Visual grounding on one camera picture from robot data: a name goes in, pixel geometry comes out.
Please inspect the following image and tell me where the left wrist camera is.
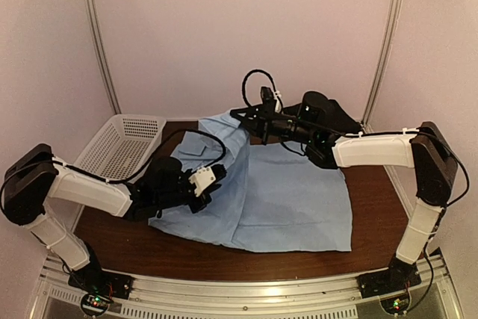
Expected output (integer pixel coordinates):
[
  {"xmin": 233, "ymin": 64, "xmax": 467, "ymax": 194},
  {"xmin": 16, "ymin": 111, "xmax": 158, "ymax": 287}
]
[{"xmin": 188, "ymin": 164, "xmax": 227, "ymax": 197}]

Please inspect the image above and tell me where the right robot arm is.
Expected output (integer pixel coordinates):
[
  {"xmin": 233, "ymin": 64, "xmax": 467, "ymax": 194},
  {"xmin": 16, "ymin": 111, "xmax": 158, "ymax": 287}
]
[{"xmin": 230, "ymin": 105, "xmax": 458, "ymax": 291}]

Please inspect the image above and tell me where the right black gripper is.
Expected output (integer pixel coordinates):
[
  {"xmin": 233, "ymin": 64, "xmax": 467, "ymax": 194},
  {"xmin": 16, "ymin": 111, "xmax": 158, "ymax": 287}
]
[{"xmin": 230, "ymin": 99, "xmax": 316, "ymax": 145}]

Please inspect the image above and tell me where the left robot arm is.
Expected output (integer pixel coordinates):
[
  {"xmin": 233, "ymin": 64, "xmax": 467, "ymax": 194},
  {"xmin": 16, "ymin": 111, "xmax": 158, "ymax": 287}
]
[{"xmin": 1, "ymin": 143, "xmax": 226, "ymax": 292}]

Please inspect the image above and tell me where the front aluminium rail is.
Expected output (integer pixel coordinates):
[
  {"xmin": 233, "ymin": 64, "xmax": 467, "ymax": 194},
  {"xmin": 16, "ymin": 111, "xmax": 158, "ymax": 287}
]
[{"xmin": 37, "ymin": 253, "xmax": 460, "ymax": 319}]

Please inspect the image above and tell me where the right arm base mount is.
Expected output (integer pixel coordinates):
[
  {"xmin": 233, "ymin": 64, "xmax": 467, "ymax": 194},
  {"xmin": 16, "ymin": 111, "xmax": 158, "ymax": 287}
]
[{"xmin": 357, "ymin": 270, "xmax": 422, "ymax": 316}]

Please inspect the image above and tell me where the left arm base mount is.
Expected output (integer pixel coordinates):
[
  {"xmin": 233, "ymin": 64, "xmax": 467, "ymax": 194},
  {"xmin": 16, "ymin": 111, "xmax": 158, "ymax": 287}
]
[{"xmin": 68, "ymin": 271, "xmax": 133, "ymax": 317}]

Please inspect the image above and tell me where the white plastic laundry basket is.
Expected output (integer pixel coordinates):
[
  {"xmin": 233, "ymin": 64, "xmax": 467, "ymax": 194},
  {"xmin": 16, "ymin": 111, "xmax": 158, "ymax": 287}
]
[{"xmin": 74, "ymin": 114, "xmax": 167, "ymax": 179}]

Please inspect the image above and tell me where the right aluminium frame post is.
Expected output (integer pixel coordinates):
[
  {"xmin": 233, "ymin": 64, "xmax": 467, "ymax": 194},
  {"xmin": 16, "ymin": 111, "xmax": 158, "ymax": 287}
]
[{"xmin": 361, "ymin": 0, "xmax": 403, "ymax": 128}]

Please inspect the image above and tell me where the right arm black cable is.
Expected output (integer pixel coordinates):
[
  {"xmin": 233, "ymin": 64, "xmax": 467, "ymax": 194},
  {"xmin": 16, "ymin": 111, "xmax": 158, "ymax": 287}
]
[{"xmin": 241, "ymin": 69, "xmax": 279, "ymax": 109}]

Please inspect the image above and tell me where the light blue long sleeve shirt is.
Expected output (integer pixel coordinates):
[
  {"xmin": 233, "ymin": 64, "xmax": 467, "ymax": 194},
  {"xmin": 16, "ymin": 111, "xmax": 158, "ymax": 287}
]
[{"xmin": 149, "ymin": 113, "xmax": 353, "ymax": 253}]

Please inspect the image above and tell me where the aluminium frame post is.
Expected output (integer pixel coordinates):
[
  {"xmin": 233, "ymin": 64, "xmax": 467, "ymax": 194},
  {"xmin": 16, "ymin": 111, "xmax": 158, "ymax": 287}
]
[
  {"xmin": 84, "ymin": 0, "xmax": 122, "ymax": 114},
  {"xmin": 361, "ymin": 0, "xmax": 403, "ymax": 128}
]

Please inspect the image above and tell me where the left aluminium frame post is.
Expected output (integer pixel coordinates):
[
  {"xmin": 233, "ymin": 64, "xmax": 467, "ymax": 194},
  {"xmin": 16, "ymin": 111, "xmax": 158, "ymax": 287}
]
[{"xmin": 84, "ymin": 0, "xmax": 122, "ymax": 114}]

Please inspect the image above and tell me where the black shirt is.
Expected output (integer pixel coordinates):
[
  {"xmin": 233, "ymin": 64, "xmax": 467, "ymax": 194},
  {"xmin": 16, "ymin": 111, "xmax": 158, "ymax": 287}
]
[{"xmin": 283, "ymin": 98, "xmax": 362, "ymax": 134}]

